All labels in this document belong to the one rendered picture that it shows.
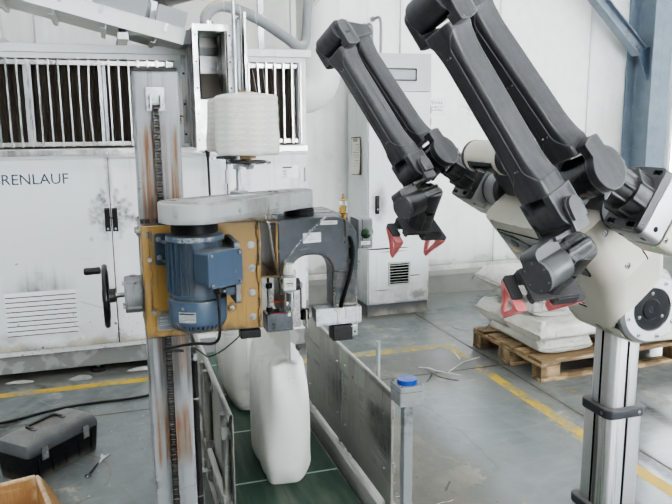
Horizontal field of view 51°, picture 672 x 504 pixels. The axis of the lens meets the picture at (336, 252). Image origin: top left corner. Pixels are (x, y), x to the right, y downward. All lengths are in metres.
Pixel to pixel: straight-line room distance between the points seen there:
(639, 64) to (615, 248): 6.35
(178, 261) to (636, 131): 6.40
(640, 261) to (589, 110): 6.02
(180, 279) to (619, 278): 1.03
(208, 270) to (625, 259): 0.93
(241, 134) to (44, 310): 3.22
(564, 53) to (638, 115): 1.02
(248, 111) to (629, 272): 0.95
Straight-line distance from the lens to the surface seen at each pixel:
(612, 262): 1.49
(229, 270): 1.75
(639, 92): 7.75
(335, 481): 2.58
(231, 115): 1.79
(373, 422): 2.55
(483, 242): 6.97
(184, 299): 1.82
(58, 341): 4.87
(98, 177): 4.68
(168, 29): 4.37
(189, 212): 1.75
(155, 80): 2.01
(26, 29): 6.03
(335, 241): 2.07
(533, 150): 1.16
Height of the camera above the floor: 1.61
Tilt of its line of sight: 10 degrees down
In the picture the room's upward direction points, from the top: straight up
